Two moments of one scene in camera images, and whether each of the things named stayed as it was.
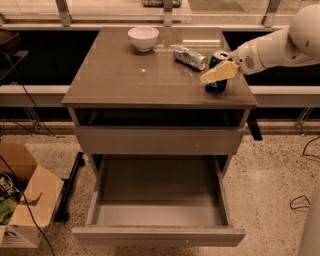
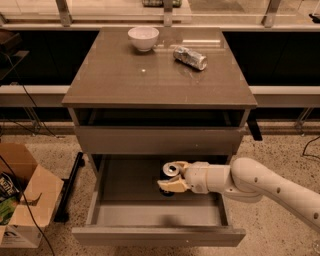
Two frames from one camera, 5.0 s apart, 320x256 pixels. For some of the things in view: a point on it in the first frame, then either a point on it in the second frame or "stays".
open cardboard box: (39, 191) stays
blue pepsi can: (217, 87) -> (169, 170)
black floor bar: (63, 212) stays
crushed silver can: (194, 59) stays
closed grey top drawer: (159, 140) stays
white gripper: (246, 61) -> (197, 177)
